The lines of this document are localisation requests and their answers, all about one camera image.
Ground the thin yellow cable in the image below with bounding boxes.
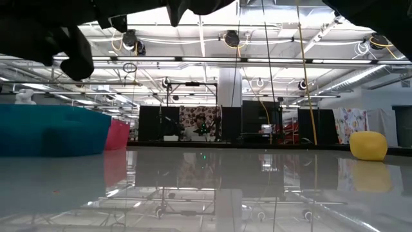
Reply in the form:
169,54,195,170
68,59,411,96
236,44,273,145

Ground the taut black cable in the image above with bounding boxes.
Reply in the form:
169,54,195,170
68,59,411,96
260,0,275,108

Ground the black partition panel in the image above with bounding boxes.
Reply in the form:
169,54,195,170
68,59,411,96
297,108,337,146
241,100,284,144
138,105,181,142

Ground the dark grey door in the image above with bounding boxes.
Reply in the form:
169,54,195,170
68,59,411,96
391,105,412,148

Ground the floral cloth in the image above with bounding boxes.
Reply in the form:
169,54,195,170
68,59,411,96
179,105,223,142
333,107,370,145

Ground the blue basket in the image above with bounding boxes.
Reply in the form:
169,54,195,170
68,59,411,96
0,103,113,158

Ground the thick yellow cable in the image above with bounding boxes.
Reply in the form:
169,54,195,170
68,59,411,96
295,0,319,146

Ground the silver ventilation duct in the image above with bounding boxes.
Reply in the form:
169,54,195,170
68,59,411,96
318,64,387,94

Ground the white pillar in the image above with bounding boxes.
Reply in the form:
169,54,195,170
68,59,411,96
218,67,243,108

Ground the red equipment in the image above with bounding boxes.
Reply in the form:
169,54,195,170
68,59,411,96
283,121,299,144

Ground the black rig frame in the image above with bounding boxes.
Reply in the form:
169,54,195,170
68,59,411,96
166,81,219,142

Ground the pink basket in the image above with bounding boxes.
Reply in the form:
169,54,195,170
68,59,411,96
104,119,131,151

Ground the ceiling cable reel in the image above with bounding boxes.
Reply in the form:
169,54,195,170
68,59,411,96
369,32,389,51
224,30,241,48
122,28,147,56

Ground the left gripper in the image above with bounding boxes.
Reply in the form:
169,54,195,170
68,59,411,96
93,0,194,34

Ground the white cloth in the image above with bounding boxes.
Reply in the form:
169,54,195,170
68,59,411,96
366,108,396,148

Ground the yellow lemon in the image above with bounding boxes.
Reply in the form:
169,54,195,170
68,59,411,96
349,130,389,162

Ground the overhead light rail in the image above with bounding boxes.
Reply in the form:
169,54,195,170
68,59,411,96
53,55,412,69

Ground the white lumpy object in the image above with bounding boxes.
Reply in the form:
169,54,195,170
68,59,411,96
14,88,37,105

